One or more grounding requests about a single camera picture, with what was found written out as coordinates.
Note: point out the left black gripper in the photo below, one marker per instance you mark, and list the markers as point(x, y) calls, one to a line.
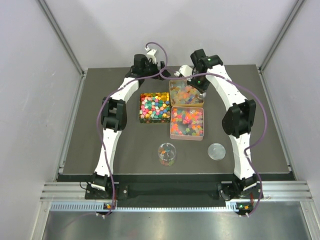
point(162, 69)

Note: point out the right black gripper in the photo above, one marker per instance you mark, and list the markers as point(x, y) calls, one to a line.
point(202, 88)

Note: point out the gold tin of pastel gummies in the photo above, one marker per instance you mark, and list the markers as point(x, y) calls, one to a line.
point(184, 95)

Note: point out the silver metal scoop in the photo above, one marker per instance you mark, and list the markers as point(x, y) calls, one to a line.
point(202, 96)

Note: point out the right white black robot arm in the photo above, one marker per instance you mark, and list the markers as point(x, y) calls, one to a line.
point(239, 117)

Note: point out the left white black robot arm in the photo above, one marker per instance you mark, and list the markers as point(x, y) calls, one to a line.
point(112, 118)

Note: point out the gold tin of star candies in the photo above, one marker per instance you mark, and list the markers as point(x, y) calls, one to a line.
point(154, 107)

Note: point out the pink tin of bright gummies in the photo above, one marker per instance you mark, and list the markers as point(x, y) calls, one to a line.
point(187, 123)

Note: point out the clear round jar lid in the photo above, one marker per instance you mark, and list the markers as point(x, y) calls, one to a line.
point(216, 151)

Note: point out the clear plastic jar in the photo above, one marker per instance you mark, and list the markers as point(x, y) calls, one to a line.
point(167, 154)

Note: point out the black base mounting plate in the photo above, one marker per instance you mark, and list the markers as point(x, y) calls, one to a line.
point(143, 191)

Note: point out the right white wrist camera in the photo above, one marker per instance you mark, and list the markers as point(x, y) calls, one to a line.
point(184, 71)

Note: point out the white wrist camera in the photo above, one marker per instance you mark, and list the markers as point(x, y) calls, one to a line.
point(151, 54)
point(184, 71)

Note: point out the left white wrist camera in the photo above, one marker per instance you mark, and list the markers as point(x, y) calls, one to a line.
point(151, 54)

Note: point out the aluminium front rail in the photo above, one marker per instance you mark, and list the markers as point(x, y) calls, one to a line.
point(72, 196)

